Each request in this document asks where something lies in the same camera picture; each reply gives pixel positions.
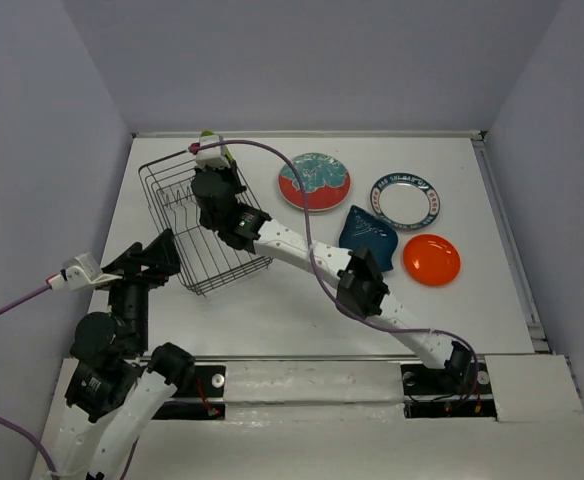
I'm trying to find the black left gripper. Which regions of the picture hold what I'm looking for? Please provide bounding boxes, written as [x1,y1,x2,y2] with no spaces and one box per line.
[96,225,183,350]

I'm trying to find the aluminium mounting rail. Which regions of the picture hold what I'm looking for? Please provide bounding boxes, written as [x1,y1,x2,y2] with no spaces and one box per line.
[71,353,558,363]

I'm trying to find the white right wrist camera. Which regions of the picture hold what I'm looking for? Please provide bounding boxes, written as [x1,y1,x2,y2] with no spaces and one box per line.
[189,143,231,170]

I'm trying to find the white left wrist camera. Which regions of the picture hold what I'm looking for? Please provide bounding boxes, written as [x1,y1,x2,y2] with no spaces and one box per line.
[46,252,122,291]

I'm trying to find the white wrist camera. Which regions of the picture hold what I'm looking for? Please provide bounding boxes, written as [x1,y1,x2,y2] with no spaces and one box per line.
[189,143,231,170]
[46,252,122,291]

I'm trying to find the orange round plate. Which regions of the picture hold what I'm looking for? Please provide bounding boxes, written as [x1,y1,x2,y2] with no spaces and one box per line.
[402,234,462,287]

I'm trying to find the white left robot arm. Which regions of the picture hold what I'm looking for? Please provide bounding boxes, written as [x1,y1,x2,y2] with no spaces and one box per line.
[47,229,195,479]

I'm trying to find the lime green round plate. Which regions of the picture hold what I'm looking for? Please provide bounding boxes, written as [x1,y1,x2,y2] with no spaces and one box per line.
[199,131,234,168]

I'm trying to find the dark blue leaf-shaped plate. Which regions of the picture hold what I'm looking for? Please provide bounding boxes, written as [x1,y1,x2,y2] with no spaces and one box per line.
[338,205,399,272]

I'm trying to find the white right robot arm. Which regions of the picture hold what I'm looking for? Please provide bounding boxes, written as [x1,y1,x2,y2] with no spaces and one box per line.
[191,167,476,392]

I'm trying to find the white plate with teal rim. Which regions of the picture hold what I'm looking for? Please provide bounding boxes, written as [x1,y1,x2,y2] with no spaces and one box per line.
[369,172,441,231]

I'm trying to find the red and teal floral plate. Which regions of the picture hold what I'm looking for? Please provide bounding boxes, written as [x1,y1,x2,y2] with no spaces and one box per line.
[278,152,351,212]

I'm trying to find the metal wire dish rack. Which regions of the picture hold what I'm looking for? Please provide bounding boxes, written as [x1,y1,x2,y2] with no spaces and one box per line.
[138,153,273,296]

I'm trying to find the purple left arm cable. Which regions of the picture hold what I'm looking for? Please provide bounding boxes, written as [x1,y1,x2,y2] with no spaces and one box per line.
[0,284,138,476]

